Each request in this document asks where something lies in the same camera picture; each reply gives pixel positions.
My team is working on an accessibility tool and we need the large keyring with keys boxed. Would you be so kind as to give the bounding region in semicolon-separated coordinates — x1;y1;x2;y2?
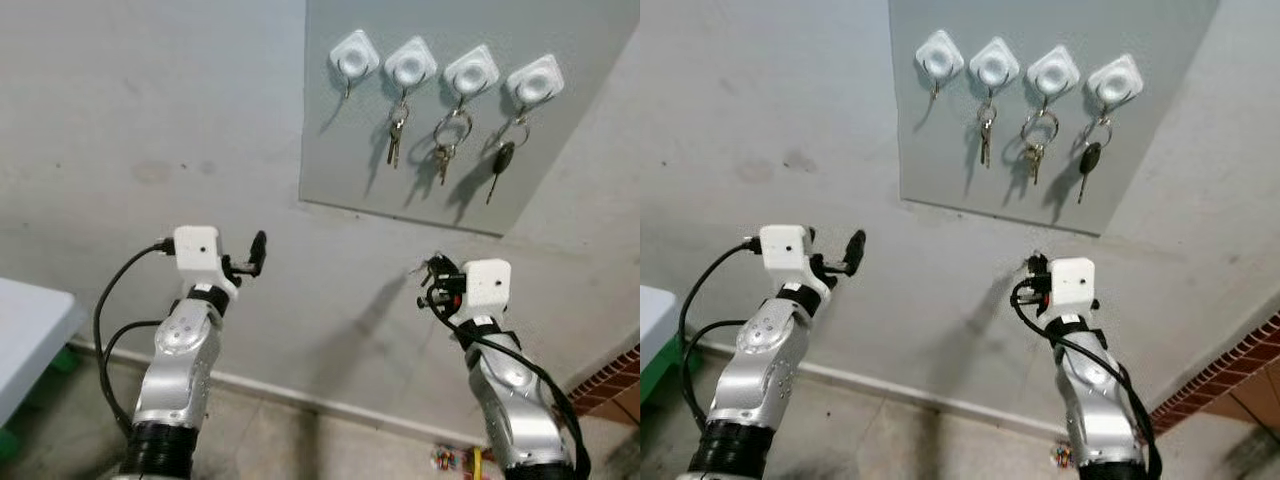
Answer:
432;106;475;187
1020;106;1061;187

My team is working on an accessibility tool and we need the pair of silver keys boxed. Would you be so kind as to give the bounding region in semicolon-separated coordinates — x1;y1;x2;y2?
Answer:
385;100;412;170
977;100;1000;169

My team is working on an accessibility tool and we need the black car key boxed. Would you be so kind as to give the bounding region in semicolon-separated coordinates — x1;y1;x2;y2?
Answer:
1077;117;1114;206
486;117;532;206

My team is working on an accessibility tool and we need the white skirting strip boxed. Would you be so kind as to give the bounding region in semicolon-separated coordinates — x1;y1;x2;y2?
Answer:
68;340;493;453
690;340;1067;443

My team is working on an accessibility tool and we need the white table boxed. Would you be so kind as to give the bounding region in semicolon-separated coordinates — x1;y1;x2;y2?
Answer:
0;277;86;429
640;285;680;373

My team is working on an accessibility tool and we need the red brick strip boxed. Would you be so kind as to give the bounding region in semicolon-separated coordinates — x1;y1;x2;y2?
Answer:
567;345;641;419
1150;312;1280;437

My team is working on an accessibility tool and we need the green table leg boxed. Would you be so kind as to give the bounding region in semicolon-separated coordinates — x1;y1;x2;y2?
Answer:
640;338;692;407
0;345;87;463

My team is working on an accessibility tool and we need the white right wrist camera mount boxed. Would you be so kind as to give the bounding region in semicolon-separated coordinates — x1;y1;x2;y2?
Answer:
464;260;513;324
1047;258;1098;321

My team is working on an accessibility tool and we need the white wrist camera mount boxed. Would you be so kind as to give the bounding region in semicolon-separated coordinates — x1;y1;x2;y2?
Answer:
758;225;832;300
464;260;513;324
173;226;240;300
1047;258;1098;321

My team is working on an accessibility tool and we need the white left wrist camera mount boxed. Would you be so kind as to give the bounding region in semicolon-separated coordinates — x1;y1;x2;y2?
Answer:
758;225;832;300
173;226;240;300

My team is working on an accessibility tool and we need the grey wall board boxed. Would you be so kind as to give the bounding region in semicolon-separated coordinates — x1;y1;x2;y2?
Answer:
888;0;1223;238
299;0;641;238

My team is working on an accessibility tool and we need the white square wall hook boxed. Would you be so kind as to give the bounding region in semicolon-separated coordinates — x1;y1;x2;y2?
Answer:
914;29;966;99
443;44;501;109
1087;54;1144;120
329;29;382;99
384;37;439;102
505;54;563;120
968;37;1022;102
1026;46;1082;109

